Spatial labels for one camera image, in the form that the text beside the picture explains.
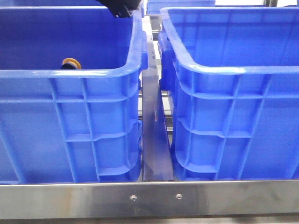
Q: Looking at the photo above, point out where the low blue crate background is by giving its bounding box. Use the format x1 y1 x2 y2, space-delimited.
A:
146 0 216 14

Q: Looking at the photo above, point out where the blue plastic crate right front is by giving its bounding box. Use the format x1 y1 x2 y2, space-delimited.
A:
159 7 299 181

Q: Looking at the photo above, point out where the stainless steel front rail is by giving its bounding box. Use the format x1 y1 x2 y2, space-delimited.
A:
0 180 299 219

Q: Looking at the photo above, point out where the dark blue divider bar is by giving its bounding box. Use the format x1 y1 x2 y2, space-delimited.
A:
141 38 175 182

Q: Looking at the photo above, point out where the blue plastic crate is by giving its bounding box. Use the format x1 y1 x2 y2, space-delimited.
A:
0 6 148 185
159 7 299 181

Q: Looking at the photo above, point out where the yellow push button switch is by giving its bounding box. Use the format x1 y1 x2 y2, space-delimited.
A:
61 58 82 70

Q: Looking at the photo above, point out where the blue plastic crate left front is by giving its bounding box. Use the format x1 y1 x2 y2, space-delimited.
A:
0 6 148 185

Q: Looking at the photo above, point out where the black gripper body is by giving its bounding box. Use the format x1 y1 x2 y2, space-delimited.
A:
98 0 141 18

